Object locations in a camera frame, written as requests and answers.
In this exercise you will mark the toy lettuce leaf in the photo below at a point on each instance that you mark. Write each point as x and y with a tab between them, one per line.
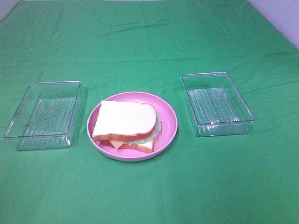
155	133

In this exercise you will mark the toy bread slice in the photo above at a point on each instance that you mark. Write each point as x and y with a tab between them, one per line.
147	147
124	121

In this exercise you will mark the toy cheese slice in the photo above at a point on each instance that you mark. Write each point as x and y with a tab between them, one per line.
116	143

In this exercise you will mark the clear plastic tray right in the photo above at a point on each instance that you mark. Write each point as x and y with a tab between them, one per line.
216	106

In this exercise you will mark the clear plastic tray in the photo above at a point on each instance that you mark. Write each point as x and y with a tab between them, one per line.
46	117
216	106

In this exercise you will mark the green tablecloth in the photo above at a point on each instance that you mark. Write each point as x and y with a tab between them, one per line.
117	46

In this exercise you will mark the clear plastic tray left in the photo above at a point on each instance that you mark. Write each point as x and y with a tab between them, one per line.
46	117

